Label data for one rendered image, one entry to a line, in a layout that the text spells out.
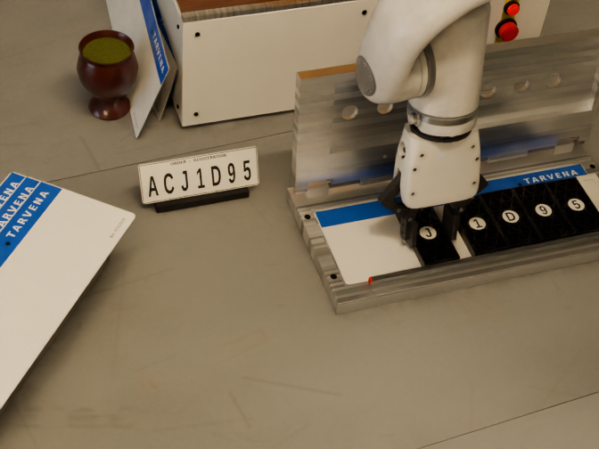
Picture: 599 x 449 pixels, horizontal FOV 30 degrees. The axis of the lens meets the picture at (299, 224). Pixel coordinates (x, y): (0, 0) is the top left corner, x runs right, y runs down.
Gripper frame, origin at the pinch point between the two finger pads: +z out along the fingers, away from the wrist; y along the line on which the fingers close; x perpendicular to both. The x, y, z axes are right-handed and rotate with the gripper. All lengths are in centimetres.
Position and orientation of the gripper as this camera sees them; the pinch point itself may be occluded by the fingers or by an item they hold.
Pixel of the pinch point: (430, 226)
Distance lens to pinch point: 144.7
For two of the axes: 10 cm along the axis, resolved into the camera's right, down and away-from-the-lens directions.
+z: -0.2, 8.1, 5.8
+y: 9.5, -1.7, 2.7
